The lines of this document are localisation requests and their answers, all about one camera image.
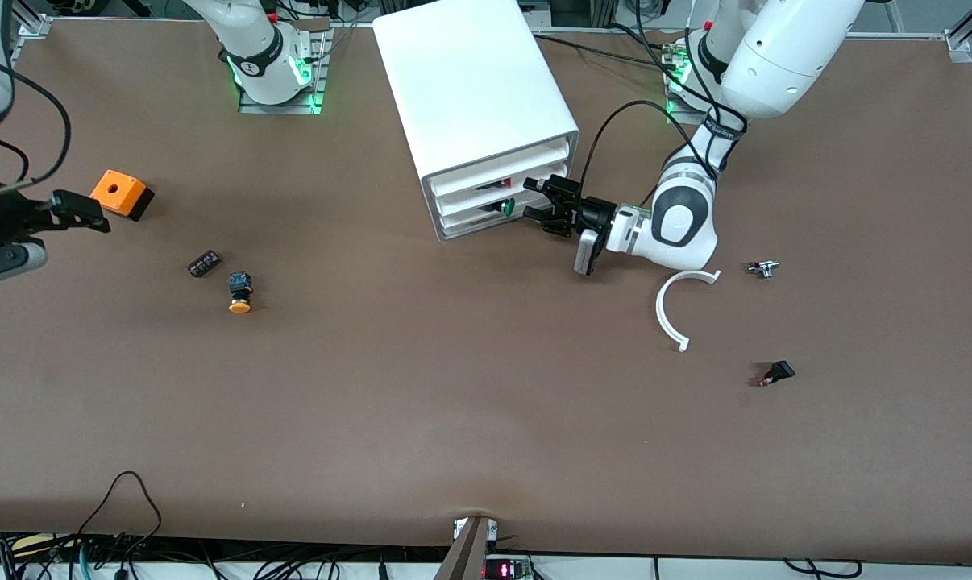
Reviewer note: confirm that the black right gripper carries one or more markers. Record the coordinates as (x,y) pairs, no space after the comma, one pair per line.
(4,221)

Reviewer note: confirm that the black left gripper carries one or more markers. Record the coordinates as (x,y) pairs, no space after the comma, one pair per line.
(593,215)

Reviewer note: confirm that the red push button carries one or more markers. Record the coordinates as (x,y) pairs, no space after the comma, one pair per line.
(500,184)

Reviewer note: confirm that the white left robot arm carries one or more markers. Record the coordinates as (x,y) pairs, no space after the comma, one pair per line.
(776,56)

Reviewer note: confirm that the green push button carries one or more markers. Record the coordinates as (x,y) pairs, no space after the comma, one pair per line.
(508,207)

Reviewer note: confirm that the white drawer cabinet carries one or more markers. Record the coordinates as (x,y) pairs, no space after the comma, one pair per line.
(470,80)

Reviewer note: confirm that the orange push button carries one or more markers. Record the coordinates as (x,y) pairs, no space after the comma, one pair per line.
(240,304)

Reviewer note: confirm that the small black terminal block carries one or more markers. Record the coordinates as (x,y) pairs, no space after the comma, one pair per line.
(204,263)

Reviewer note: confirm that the white curved plastic piece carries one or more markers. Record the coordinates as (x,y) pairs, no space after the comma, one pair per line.
(660,310)

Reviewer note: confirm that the small red display module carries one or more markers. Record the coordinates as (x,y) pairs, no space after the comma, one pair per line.
(506,570)

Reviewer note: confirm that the orange button enclosure box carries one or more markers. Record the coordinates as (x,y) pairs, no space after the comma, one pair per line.
(115,193)

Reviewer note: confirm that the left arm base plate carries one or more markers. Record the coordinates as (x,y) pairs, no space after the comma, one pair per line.
(683,109)

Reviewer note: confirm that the aluminium frame rail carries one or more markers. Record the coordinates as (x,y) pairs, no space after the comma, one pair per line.
(35,26)
(897,35)

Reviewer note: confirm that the small silver toggle switch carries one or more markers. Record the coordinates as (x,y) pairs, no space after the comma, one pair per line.
(764,269)

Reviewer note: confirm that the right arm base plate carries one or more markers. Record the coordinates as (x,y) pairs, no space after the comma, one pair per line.
(280,108)

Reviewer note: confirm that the small black rocker switch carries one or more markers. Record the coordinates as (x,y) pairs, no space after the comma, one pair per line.
(780,371)

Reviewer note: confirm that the brown camera mount post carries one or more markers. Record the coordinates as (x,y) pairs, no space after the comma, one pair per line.
(466,556)

